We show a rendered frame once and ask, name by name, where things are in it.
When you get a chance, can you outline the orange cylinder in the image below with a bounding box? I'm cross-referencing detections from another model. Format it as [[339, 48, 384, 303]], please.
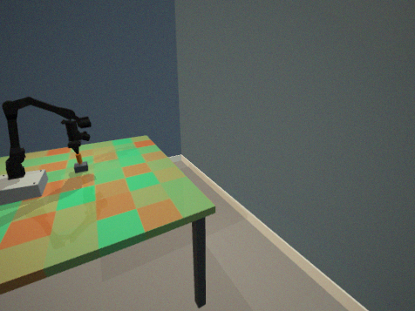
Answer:
[[76, 153, 83, 163]]

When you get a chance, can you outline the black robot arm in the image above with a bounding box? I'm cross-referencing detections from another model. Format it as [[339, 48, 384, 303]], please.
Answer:
[[3, 97, 92, 180]]

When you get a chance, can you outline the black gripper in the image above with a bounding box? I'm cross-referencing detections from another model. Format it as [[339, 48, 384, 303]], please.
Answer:
[[67, 130, 82, 154]]

